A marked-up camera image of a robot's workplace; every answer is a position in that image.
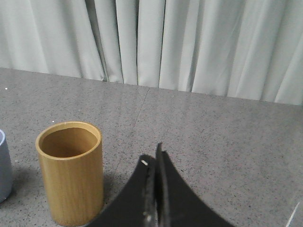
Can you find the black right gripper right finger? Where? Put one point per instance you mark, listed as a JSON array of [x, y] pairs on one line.
[[177, 204]]

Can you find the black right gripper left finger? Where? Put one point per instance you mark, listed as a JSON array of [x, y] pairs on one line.
[[134, 206]]

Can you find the blue plastic cup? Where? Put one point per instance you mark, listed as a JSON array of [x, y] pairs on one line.
[[6, 179]]

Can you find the bamboo cylinder holder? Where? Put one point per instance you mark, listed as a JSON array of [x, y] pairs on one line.
[[70, 157]]

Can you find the white pleated curtain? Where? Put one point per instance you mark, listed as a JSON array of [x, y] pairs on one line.
[[238, 48]]

